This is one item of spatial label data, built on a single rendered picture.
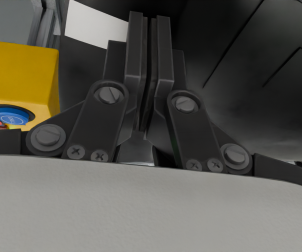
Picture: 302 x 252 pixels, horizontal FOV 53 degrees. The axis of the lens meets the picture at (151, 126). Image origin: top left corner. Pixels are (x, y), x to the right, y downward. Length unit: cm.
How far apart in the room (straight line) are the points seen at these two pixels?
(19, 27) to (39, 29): 56
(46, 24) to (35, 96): 18
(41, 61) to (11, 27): 69
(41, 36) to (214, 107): 42
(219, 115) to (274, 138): 4
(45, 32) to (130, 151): 38
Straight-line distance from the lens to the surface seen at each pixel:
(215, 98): 16
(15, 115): 43
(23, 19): 114
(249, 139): 20
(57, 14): 59
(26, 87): 43
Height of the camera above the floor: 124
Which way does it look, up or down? 22 degrees down
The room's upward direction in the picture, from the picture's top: 177 degrees counter-clockwise
